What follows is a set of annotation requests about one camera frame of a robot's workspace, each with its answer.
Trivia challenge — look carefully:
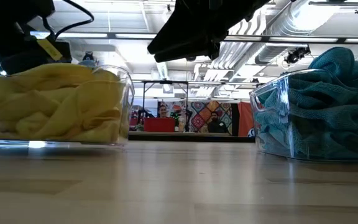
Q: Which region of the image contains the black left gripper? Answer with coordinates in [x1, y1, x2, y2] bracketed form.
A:
[0, 40, 73, 75]

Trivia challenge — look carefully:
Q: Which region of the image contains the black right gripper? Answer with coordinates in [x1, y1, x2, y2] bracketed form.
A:
[147, 0, 272, 63]

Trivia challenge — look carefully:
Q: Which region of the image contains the blue microfiber towel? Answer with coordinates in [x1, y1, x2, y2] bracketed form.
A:
[253, 108, 291, 153]

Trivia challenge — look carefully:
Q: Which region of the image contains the yellow tag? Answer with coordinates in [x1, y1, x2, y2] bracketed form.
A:
[37, 38, 64, 62]

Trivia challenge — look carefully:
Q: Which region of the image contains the person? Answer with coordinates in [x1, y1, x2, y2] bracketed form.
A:
[206, 111, 229, 134]
[157, 105, 169, 119]

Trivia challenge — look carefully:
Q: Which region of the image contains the colourful patterned tapestry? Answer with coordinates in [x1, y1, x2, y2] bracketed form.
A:
[157, 100, 234, 135]

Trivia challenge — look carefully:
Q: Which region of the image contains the clear plastic bin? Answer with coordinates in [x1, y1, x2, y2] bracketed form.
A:
[0, 64, 135, 149]
[249, 68, 358, 162]

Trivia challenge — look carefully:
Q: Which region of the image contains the red box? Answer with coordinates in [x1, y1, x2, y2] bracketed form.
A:
[143, 117, 177, 133]

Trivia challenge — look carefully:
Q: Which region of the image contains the orange banner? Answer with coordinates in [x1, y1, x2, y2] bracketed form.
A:
[237, 101, 256, 138]

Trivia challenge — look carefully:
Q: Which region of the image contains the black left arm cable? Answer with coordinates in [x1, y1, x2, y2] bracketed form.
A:
[42, 0, 95, 41]

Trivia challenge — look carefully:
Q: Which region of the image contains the black overhead frame bar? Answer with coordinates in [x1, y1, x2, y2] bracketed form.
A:
[29, 32, 358, 45]

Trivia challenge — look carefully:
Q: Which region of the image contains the black aluminium table frame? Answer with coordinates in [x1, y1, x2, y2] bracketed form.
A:
[128, 131, 257, 143]

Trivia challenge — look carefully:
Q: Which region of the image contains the silver ceiling duct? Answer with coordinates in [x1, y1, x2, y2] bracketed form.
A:
[255, 0, 341, 65]

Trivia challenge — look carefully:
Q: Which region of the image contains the black overhead camera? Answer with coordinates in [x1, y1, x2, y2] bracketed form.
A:
[283, 45, 312, 65]

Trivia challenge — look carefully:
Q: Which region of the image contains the black ceiling rail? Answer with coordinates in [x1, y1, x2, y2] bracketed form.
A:
[308, 1, 358, 15]

